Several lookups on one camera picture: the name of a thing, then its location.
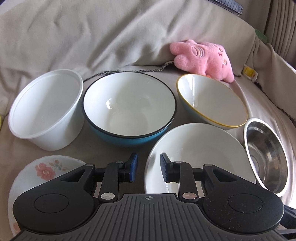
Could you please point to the large white ceramic bowl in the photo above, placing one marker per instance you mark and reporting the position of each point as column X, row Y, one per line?
column 196, row 144

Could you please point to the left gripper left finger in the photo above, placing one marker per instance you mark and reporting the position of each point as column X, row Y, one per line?
column 116, row 173

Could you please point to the floral white plate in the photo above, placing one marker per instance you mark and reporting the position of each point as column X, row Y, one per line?
column 36, row 173

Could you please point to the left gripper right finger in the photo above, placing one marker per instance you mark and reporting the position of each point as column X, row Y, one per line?
column 181, row 173

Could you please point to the dark blue striped cushion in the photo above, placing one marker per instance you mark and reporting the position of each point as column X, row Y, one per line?
column 230, row 5

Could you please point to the stainless steel bowl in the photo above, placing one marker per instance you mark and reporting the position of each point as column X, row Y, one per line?
column 266, row 155

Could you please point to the pink plush toy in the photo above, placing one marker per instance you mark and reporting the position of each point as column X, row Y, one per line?
column 207, row 59

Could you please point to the beige sofa cover cloth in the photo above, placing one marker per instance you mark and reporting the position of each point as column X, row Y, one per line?
column 94, row 36

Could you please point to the blue bowl black rim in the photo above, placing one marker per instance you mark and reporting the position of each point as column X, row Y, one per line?
column 129, row 109

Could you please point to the white plastic bowl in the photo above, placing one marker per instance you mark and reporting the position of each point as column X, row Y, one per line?
column 48, row 112

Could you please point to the yellow white clip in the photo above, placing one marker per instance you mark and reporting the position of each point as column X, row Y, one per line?
column 249, row 73

